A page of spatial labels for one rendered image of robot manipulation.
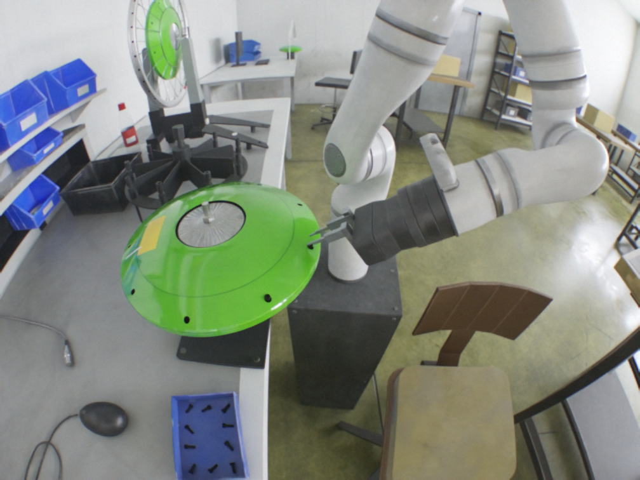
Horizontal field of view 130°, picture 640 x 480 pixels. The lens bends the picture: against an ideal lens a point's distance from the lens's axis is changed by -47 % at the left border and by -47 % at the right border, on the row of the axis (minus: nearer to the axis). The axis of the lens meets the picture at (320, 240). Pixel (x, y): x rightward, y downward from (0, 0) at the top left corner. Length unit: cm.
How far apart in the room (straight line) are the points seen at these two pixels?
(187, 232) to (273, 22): 466
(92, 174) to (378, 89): 99
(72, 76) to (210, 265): 117
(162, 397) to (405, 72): 56
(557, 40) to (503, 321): 68
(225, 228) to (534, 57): 41
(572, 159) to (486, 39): 566
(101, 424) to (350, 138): 56
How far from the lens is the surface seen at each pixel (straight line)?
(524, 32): 31
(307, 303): 58
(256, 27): 497
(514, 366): 180
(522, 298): 75
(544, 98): 32
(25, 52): 134
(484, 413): 85
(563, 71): 31
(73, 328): 67
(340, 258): 57
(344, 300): 59
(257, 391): 44
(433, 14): 33
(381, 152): 44
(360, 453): 135
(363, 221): 34
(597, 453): 168
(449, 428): 79
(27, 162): 109
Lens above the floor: 133
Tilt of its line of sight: 43 degrees down
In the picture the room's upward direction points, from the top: 2 degrees clockwise
